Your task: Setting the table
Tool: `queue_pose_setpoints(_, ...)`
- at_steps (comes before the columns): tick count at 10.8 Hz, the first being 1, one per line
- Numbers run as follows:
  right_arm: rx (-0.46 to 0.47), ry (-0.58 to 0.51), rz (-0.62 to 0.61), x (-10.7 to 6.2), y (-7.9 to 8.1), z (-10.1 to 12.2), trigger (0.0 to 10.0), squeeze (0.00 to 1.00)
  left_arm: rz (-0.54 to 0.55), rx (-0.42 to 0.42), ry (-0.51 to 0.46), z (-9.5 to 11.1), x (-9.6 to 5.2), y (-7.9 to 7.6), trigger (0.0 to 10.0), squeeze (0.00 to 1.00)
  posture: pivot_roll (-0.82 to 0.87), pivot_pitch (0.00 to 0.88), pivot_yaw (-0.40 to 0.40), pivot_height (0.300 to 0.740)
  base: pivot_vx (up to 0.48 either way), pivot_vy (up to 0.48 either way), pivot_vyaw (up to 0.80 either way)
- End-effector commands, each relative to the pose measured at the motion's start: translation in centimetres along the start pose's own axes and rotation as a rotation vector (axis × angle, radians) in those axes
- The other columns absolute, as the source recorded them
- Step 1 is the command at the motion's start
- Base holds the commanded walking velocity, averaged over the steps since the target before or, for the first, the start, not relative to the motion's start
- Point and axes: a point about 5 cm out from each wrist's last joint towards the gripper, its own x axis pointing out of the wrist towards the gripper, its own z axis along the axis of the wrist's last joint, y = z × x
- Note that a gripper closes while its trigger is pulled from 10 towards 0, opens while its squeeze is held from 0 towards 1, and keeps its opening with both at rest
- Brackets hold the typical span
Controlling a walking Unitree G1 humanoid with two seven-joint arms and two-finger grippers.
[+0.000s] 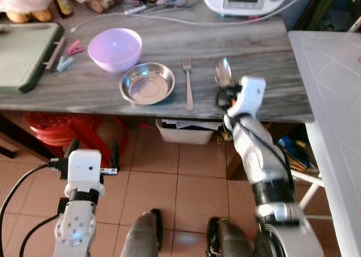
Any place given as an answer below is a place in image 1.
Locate steel spoon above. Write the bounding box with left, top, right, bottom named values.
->
left=215, top=57, right=233, bottom=90

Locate red plastic stool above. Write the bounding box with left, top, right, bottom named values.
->
left=24, top=112, right=128, bottom=169

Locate steel fork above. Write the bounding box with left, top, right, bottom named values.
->
left=182, top=58, right=195, bottom=112

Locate white plastic bin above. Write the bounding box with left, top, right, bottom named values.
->
left=156, top=118, right=224, bottom=145

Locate grey left robot leg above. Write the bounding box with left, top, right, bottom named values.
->
left=119, top=209, right=165, bottom=257

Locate grey robot leg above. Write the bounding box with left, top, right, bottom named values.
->
left=119, top=209, right=165, bottom=257
left=205, top=216, right=256, bottom=257

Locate round steel dish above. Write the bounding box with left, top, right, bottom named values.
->
left=118, top=61, right=176, bottom=106

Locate blue yellow bag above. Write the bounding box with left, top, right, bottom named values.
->
left=275, top=133, right=312, bottom=171

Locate blue clothespin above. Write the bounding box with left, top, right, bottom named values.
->
left=56, top=56, right=74, bottom=73

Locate white kitchen appliance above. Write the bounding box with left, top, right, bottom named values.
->
left=200, top=0, right=293, bottom=17

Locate pink clothespin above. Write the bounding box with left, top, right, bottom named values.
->
left=66, top=39, right=85, bottom=56

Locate green cutting board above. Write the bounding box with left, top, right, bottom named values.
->
left=0, top=22, right=65, bottom=94

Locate purple plastic bowl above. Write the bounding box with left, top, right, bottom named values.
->
left=87, top=27, right=143, bottom=73

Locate grey right robot leg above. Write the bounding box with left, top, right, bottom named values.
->
left=205, top=216, right=256, bottom=257

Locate brown glass bottle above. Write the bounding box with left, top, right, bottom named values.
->
left=53, top=0, right=74, bottom=19

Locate pale plush toy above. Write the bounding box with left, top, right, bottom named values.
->
left=0, top=0, right=56, bottom=24

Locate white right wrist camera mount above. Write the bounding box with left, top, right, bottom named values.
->
left=228, top=76, right=267, bottom=120

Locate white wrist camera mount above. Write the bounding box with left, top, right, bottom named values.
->
left=228, top=76, right=267, bottom=120
left=67, top=149, right=105, bottom=198

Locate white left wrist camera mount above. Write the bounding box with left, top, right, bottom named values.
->
left=67, top=149, right=105, bottom=198

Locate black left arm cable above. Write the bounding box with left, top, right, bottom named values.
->
left=0, top=162, right=61, bottom=257

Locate white power cable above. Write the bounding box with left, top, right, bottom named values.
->
left=69, top=0, right=320, bottom=33

